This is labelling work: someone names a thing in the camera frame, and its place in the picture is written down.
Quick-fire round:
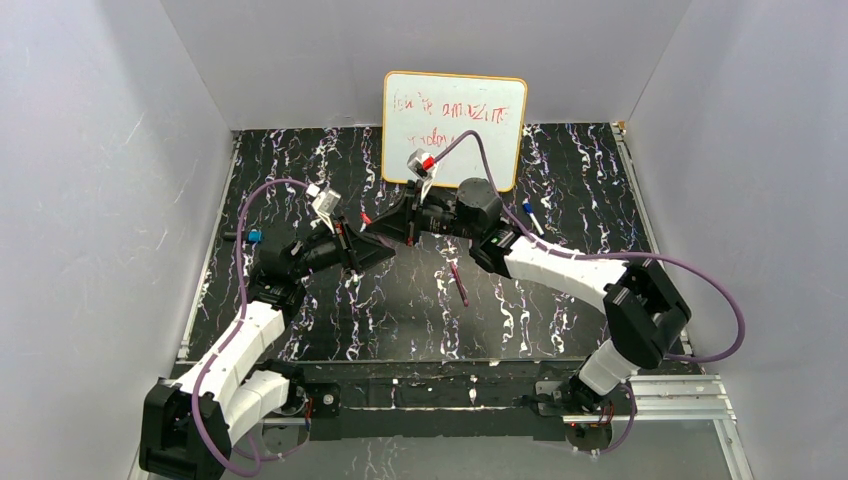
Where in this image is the blue capped pen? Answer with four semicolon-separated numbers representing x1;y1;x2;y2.
522;200;545;238

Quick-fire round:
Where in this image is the dark pink pen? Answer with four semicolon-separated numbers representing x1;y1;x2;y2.
449;261;470;307

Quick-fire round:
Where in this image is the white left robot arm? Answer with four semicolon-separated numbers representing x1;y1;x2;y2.
138;216;395;479

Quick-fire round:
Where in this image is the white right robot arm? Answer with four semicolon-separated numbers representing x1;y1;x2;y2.
366;178;692;408

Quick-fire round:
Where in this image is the blue capped black marker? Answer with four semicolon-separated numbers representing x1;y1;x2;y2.
220;230;264;244

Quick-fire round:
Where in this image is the yellow framed whiteboard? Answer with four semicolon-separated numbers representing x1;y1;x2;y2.
381;71;528;192

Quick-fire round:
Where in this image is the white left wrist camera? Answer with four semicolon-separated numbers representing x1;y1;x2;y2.
306;184;341;230

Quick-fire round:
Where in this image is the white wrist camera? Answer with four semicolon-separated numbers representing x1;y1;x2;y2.
306;184;341;230
407;148;438;200

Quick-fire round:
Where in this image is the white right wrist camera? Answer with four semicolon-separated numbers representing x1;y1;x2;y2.
407;148;438;200

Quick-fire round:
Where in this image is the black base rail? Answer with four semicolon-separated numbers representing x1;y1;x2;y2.
231;360;637;444

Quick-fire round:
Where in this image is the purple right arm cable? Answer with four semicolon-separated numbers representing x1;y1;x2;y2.
430;129;747;458

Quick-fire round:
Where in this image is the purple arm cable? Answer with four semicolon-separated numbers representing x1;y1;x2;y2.
190;177;319;480
430;129;747;458

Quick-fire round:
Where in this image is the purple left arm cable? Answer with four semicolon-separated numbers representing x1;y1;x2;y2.
190;177;319;480

